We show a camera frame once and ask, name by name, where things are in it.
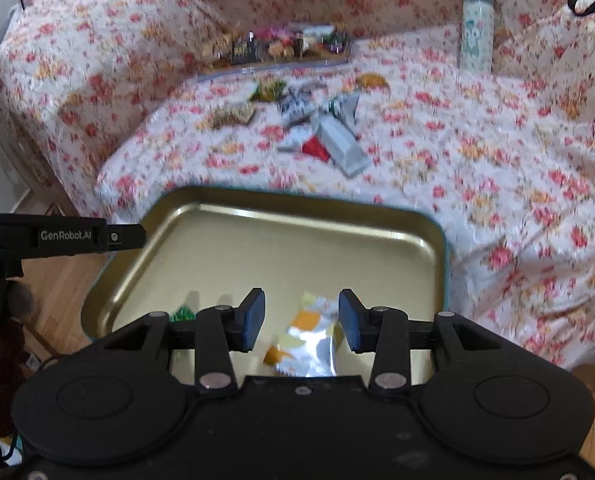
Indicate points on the small white candy wrapper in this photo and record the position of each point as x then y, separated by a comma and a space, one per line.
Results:
306, 90

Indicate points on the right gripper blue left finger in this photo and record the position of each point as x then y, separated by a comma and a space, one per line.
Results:
221, 330

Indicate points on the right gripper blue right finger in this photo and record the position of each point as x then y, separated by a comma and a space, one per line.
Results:
382, 331

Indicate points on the shiny green candy packet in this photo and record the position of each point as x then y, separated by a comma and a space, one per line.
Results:
182, 314

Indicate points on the navy white biscuit packet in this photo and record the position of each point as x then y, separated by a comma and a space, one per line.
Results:
294, 109

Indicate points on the black cracker box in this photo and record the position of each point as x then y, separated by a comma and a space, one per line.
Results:
243, 52

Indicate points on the red white snack packet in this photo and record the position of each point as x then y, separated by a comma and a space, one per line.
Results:
311, 147

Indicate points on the yellow white snack packet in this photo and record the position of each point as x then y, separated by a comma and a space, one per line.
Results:
308, 346

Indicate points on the floral sofa cover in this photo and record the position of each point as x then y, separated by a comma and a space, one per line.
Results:
104, 99

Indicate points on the cat print water bottle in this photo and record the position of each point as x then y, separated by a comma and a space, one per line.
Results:
477, 35

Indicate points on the green white snack packet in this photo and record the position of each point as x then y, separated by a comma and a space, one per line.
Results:
343, 108

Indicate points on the gold tray with snacks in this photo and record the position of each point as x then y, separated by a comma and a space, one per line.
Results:
293, 45

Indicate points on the silver white snack bar packet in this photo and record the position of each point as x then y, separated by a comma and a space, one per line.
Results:
341, 144

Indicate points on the empty gold metal tray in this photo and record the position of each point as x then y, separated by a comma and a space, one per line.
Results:
210, 246

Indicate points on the olive green snack packet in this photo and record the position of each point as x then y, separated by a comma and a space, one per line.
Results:
268, 91

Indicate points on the gold foil candy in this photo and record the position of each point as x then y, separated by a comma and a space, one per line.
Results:
371, 81

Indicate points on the beige patterned cracker packet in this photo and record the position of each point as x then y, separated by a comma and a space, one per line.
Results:
232, 115

